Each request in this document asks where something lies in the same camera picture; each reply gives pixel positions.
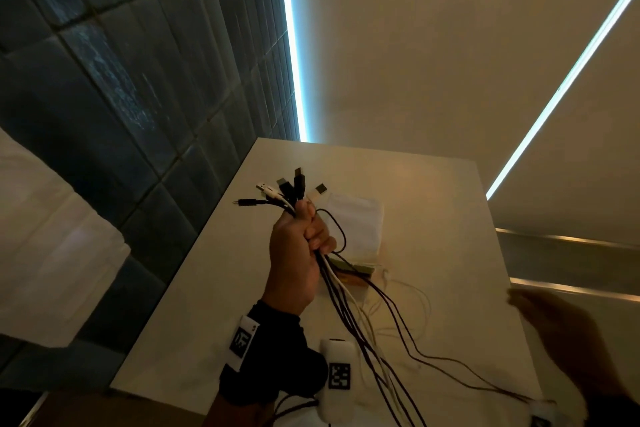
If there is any person's left hand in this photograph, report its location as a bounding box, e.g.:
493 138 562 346
261 199 337 316

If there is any person's right hand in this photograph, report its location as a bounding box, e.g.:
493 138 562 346
505 287 631 398

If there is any pile of cables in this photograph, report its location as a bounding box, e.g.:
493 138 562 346
359 265 433 342

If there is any person's left forearm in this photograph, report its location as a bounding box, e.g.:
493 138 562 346
202 391 276 427

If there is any metal trim strip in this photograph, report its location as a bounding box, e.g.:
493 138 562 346
495 227 640 250
509 277 640 304

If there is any black right wristband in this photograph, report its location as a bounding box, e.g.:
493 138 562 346
585 391 640 427

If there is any white table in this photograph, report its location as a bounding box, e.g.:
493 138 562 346
109 137 546 427

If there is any blue LED light strip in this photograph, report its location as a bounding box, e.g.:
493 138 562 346
276 0 309 142
485 0 640 201

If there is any white cushion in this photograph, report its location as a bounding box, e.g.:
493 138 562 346
0 127 131 348

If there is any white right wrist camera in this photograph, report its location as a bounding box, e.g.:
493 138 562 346
529 401 566 427

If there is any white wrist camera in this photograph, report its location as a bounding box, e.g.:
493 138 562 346
317 338 359 425
529 401 566 427

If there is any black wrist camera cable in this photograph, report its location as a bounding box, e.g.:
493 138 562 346
265 394 321 427

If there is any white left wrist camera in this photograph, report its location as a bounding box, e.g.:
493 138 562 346
317 338 359 425

